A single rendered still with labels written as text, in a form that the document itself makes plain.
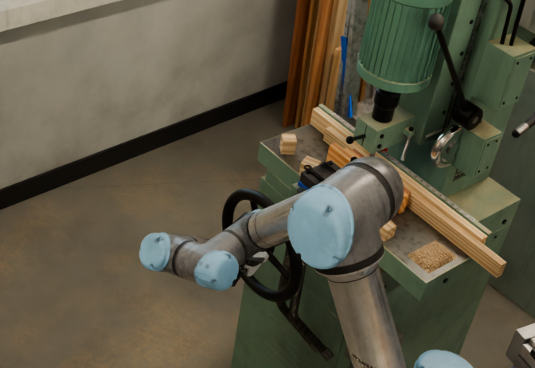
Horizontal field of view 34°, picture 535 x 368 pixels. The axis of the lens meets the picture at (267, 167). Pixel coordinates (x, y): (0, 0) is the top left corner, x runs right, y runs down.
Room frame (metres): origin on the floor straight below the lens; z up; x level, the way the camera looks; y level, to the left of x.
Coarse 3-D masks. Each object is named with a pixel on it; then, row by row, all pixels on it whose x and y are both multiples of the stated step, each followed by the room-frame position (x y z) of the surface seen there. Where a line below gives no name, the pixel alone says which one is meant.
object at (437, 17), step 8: (432, 16) 1.61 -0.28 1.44; (440, 16) 1.61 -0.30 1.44; (432, 24) 1.60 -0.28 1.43; (440, 24) 1.60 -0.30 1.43; (440, 32) 1.62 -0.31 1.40; (440, 40) 1.63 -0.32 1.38; (448, 56) 1.66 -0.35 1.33; (448, 64) 1.67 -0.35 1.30; (456, 80) 1.70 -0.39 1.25; (456, 88) 1.71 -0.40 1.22; (464, 104) 1.74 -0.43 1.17; (472, 104) 1.78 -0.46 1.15; (456, 112) 1.76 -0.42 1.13; (464, 112) 1.75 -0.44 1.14; (472, 112) 1.75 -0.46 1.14; (480, 112) 1.76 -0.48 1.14; (456, 120) 1.76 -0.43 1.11; (464, 120) 1.74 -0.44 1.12; (472, 120) 1.75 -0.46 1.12; (480, 120) 1.77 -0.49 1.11; (472, 128) 1.76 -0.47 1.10
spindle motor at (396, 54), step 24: (384, 0) 1.72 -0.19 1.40; (408, 0) 1.69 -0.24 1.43; (432, 0) 1.69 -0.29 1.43; (384, 24) 1.71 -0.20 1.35; (408, 24) 1.69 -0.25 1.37; (384, 48) 1.70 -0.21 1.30; (408, 48) 1.69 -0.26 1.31; (432, 48) 1.72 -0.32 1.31; (360, 72) 1.74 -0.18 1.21; (384, 72) 1.70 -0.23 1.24; (408, 72) 1.70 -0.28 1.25
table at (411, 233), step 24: (264, 144) 1.83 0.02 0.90; (312, 144) 1.86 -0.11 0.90; (288, 168) 1.75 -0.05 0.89; (408, 216) 1.63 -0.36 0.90; (408, 240) 1.54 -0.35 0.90; (432, 240) 1.55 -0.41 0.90; (384, 264) 1.49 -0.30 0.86; (408, 264) 1.46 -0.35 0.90; (456, 264) 1.48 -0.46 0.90; (408, 288) 1.43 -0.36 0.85; (432, 288) 1.43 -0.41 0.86
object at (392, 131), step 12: (396, 108) 1.83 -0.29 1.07; (360, 120) 1.76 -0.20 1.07; (372, 120) 1.76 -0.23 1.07; (396, 120) 1.78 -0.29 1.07; (408, 120) 1.79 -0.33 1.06; (360, 132) 1.75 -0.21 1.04; (372, 132) 1.73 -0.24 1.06; (384, 132) 1.74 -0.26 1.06; (396, 132) 1.77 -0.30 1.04; (360, 144) 1.75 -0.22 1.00; (372, 144) 1.72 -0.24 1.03; (384, 144) 1.74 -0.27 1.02
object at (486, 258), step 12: (336, 132) 1.88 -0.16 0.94; (348, 144) 1.83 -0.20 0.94; (408, 204) 1.66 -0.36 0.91; (420, 204) 1.64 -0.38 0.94; (420, 216) 1.63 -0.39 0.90; (432, 216) 1.61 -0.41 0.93; (444, 216) 1.60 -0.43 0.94; (444, 228) 1.58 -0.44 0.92; (456, 228) 1.56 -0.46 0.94; (456, 240) 1.55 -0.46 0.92; (468, 240) 1.53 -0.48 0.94; (468, 252) 1.52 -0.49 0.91; (480, 252) 1.50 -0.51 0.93; (492, 252) 1.50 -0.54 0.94; (480, 264) 1.49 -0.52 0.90; (492, 264) 1.47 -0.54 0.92; (504, 264) 1.47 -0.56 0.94
